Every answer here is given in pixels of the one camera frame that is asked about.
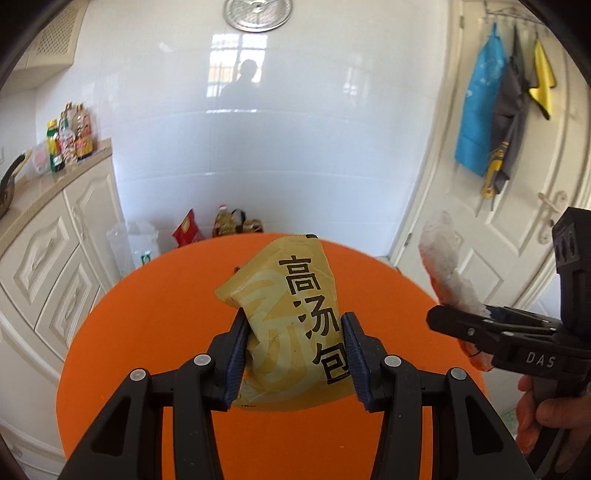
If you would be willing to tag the red snack bag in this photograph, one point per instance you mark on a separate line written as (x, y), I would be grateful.
(188, 228)

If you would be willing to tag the clear plastic container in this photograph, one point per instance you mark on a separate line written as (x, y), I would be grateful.
(39, 159)

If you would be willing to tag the steel wok with lid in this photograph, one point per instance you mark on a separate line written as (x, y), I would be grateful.
(7, 189)

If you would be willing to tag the blue apron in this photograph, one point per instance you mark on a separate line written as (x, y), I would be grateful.
(480, 106)

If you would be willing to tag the tall clear oil bottle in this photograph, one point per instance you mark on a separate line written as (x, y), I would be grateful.
(68, 115)

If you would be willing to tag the person's right hand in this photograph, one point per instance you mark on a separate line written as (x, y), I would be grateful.
(563, 415)

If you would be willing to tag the metal over-door hook rack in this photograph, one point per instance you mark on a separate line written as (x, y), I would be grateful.
(512, 16)

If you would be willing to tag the yellow soup packet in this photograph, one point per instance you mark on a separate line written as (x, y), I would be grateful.
(295, 295)

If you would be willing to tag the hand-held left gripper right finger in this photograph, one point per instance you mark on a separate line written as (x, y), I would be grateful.
(355, 360)

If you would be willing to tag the small dark sauce bottle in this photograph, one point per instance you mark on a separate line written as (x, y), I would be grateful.
(57, 162)

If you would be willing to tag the large cooking oil bottle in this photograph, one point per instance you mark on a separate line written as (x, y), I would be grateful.
(221, 222)

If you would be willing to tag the clear plastic bag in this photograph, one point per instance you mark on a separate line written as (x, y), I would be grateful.
(443, 258)

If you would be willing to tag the white panel door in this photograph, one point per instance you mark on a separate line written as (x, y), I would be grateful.
(471, 221)

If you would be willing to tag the green yellow-label bottle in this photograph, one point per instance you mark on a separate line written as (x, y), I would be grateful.
(52, 136)

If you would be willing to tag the cream kitchen base cabinets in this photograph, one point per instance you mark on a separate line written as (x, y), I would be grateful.
(41, 258)

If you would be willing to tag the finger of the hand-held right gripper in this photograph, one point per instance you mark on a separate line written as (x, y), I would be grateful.
(521, 319)
(461, 325)

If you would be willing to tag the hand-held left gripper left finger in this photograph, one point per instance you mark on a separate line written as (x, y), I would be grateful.
(238, 355)

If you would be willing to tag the white printed plastic bag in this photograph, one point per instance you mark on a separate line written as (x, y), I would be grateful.
(144, 244)

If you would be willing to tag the cream lattice door cabinet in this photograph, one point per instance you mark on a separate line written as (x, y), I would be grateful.
(51, 32)

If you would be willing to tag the yellow cloth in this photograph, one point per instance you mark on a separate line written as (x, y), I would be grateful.
(544, 78)

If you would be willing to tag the grey apron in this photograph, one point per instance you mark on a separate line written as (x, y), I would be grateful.
(510, 120)

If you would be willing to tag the pink label jar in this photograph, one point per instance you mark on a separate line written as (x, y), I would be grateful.
(67, 146)

